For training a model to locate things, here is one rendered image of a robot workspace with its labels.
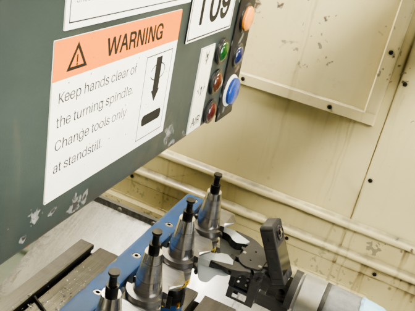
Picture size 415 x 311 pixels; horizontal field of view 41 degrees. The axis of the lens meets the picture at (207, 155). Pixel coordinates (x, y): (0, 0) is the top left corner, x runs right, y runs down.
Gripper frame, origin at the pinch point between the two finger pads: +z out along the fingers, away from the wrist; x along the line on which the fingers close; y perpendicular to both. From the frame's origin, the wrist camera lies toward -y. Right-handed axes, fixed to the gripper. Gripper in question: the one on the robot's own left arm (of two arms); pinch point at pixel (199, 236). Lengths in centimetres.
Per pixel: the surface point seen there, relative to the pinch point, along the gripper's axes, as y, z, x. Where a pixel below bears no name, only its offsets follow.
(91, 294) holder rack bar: -3.4, 4.8, -28.3
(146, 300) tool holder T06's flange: -3.5, -2.2, -24.5
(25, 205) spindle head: -40, -7, -59
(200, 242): -2.5, -2.0, -5.1
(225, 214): -2.5, -2.1, 6.4
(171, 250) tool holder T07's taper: -4.5, 0.0, -12.9
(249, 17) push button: -47, -8, -28
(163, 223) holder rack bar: -3.4, 5.3, -5.6
